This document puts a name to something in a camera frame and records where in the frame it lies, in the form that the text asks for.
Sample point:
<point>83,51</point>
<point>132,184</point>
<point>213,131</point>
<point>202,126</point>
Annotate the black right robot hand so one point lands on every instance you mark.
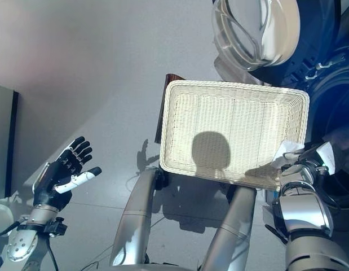
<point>309,158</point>

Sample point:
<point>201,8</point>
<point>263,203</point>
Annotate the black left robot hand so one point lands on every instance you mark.
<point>50,186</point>

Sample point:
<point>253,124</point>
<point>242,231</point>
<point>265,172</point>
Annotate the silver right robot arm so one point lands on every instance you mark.
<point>304,214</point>

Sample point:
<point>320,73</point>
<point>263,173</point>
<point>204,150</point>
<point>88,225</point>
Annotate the dark grey washing machine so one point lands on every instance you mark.
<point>332,98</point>

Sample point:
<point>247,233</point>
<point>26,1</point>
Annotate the round glass washing machine door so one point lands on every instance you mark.
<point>256,31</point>

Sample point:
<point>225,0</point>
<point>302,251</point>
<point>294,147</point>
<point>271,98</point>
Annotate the grey cabinet with black edge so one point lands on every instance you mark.
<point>3,141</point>

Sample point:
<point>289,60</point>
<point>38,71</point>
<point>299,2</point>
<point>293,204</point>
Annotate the white wicker laundry basket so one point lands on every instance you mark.
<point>233,127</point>

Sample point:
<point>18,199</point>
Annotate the brown wooden stool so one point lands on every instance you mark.
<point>161,113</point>

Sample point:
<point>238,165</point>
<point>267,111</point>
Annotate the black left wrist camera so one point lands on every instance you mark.
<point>56,227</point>

